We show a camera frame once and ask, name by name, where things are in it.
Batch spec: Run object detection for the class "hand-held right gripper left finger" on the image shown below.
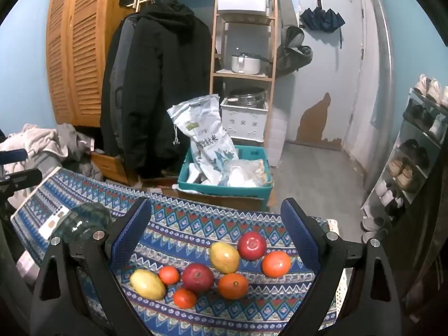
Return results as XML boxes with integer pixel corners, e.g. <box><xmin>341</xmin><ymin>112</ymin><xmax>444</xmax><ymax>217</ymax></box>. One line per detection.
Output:
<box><xmin>30</xmin><ymin>198</ymin><xmax>153</xmax><ymax>336</ymax></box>

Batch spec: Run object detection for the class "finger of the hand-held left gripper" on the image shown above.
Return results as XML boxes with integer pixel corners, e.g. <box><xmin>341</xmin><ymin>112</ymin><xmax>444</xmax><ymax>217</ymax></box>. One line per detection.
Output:
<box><xmin>0</xmin><ymin>168</ymin><xmax>43</xmax><ymax>189</ymax></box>
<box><xmin>0</xmin><ymin>149</ymin><xmax>29</xmax><ymax>164</ymax></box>

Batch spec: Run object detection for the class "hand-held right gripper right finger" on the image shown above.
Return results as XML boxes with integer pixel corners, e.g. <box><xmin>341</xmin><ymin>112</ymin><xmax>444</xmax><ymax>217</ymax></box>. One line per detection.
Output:
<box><xmin>280</xmin><ymin>198</ymin><xmax>412</xmax><ymax>336</ymax></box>

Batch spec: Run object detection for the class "large orange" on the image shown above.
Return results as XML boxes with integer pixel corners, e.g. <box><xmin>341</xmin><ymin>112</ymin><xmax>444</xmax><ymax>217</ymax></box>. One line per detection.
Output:
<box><xmin>262</xmin><ymin>251</ymin><xmax>292</xmax><ymax>278</ymax></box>
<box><xmin>218</xmin><ymin>273</ymin><xmax>249</xmax><ymax>300</ymax></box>

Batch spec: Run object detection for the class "glass bowl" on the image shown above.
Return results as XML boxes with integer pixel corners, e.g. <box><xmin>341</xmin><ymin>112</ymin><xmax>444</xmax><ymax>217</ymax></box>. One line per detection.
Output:
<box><xmin>58</xmin><ymin>202</ymin><xmax>113</xmax><ymax>245</ymax></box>

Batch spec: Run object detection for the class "red apple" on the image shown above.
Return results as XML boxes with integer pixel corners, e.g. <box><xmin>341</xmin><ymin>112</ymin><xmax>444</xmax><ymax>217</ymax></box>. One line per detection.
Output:
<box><xmin>237</xmin><ymin>231</ymin><xmax>267</xmax><ymax>261</ymax></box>
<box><xmin>181</xmin><ymin>263</ymin><xmax>215</xmax><ymax>294</ymax></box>

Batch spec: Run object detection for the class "yellow pear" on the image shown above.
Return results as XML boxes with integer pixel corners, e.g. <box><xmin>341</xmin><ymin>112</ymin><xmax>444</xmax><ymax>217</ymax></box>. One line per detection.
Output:
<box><xmin>209</xmin><ymin>241</ymin><xmax>241</xmax><ymax>274</ymax></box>
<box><xmin>129</xmin><ymin>269</ymin><xmax>166</xmax><ymax>300</ymax></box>

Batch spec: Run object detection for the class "small tangerine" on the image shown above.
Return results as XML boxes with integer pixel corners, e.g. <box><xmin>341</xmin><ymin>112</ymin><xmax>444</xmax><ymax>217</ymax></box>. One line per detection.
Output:
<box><xmin>173</xmin><ymin>289</ymin><xmax>197</xmax><ymax>309</ymax></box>
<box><xmin>158</xmin><ymin>266</ymin><xmax>180</xmax><ymax>285</ymax></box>

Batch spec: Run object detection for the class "pile of grey-white clothes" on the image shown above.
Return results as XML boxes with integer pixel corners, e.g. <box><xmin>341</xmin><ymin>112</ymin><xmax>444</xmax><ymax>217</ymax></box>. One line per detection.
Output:
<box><xmin>0</xmin><ymin>124</ymin><xmax>69</xmax><ymax>164</ymax></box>

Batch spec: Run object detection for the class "flat cardboard box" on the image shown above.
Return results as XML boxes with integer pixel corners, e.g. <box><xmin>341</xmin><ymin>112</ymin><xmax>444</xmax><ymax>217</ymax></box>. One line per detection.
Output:
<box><xmin>171</xmin><ymin>185</ymin><xmax>270</xmax><ymax>213</ymax></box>

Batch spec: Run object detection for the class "white card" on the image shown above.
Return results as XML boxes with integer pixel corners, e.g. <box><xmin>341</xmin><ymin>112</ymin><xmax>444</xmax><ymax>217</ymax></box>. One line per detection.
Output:
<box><xmin>38</xmin><ymin>206</ymin><xmax>73</xmax><ymax>241</ymax></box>

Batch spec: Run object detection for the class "grey garment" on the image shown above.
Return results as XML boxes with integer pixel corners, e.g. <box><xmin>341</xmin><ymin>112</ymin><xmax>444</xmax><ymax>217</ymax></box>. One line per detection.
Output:
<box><xmin>56</xmin><ymin>123</ymin><xmax>106</xmax><ymax>179</ymax></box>

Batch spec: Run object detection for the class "blue patterned tablecloth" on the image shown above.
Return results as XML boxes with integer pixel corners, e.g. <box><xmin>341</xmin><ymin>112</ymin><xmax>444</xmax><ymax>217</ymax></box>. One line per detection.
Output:
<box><xmin>10</xmin><ymin>167</ymin><xmax>351</xmax><ymax>336</ymax></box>

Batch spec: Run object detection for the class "wooden drawer box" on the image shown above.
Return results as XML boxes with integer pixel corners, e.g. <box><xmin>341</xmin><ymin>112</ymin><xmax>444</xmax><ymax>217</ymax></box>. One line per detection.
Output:
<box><xmin>91</xmin><ymin>150</ymin><xmax>134</xmax><ymax>186</ymax></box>

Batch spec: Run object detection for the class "clear plastic bag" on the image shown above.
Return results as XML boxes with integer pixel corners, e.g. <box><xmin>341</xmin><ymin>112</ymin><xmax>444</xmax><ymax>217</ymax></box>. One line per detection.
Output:
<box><xmin>219</xmin><ymin>159</ymin><xmax>274</xmax><ymax>188</ymax></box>

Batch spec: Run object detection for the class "teal plastic crate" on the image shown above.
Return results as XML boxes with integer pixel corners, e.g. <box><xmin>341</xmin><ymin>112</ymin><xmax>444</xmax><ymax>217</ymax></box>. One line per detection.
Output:
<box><xmin>177</xmin><ymin>145</ymin><xmax>274</xmax><ymax>204</ymax></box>

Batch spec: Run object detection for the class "white quilted bag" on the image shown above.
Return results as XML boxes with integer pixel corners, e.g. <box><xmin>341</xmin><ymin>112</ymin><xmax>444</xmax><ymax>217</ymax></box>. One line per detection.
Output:
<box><xmin>268</xmin><ymin>108</ymin><xmax>290</xmax><ymax>167</ymax></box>

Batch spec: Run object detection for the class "wooden louvered wardrobe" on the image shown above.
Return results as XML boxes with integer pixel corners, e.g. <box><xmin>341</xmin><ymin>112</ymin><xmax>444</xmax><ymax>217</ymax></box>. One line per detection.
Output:
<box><xmin>45</xmin><ymin>0</ymin><xmax>141</xmax><ymax>128</ymax></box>

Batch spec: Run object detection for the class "shoe rack with shoes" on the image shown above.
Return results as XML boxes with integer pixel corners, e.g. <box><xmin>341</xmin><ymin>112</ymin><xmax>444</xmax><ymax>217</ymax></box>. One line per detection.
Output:
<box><xmin>362</xmin><ymin>73</ymin><xmax>448</xmax><ymax>233</ymax></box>

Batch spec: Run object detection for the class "white plastic basket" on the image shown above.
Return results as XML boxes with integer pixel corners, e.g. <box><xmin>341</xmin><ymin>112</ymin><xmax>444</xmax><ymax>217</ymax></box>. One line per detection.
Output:
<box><xmin>220</xmin><ymin>98</ymin><xmax>269</xmax><ymax>143</ymax></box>

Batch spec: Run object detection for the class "white rice bag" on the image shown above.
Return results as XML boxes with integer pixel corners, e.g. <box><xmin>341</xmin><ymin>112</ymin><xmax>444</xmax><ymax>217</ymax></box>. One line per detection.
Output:
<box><xmin>167</xmin><ymin>94</ymin><xmax>241</xmax><ymax>186</ymax></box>

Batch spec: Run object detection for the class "grey jacket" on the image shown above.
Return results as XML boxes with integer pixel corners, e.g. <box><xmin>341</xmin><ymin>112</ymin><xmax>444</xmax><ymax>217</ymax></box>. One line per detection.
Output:
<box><xmin>108</xmin><ymin>13</ymin><xmax>139</xmax><ymax>113</ymax></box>

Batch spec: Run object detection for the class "steel steamer pot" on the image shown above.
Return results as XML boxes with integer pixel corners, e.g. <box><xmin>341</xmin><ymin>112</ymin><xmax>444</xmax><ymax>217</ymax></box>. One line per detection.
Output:
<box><xmin>227</xmin><ymin>87</ymin><xmax>267</xmax><ymax>108</ymax></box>

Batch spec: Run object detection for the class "black jacket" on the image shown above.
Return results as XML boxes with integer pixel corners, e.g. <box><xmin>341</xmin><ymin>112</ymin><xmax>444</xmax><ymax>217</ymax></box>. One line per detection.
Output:
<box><xmin>100</xmin><ymin>0</ymin><xmax>214</xmax><ymax>180</ymax></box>

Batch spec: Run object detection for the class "white door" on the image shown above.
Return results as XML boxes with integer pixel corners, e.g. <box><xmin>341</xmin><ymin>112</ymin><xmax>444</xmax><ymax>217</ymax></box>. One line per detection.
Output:
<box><xmin>296</xmin><ymin>0</ymin><xmax>366</xmax><ymax>153</ymax></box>

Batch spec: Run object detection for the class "wooden shelf unit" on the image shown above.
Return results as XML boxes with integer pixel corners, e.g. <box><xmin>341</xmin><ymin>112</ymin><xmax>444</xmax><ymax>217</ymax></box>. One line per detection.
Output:
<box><xmin>209</xmin><ymin>0</ymin><xmax>281</xmax><ymax>148</ymax></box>

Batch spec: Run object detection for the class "white pot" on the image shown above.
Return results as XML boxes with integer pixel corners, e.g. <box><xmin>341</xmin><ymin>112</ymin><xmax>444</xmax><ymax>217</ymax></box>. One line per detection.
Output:
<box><xmin>230</xmin><ymin>53</ymin><xmax>272</xmax><ymax>75</ymax></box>

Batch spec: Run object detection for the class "grey hanging bag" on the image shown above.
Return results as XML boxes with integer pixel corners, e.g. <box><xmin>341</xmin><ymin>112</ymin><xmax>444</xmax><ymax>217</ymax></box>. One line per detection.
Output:
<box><xmin>276</xmin><ymin>24</ymin><xmax>313</xmax><ymax>76</ymax></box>

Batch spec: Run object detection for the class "navy umbrella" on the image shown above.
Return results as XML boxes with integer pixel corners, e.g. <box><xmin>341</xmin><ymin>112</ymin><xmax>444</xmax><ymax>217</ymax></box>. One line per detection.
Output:
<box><xmin>299</xmin><ymin>7</ymin><xmax>346</xmax><ymax>34</ymax></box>

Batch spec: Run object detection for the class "white storage bin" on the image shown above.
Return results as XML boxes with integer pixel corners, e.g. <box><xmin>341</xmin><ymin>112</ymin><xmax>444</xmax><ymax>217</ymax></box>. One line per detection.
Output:
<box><xmin>214</xmin><ymin>0</ymin><xmax>273</xmax><ymax>16</ymax></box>

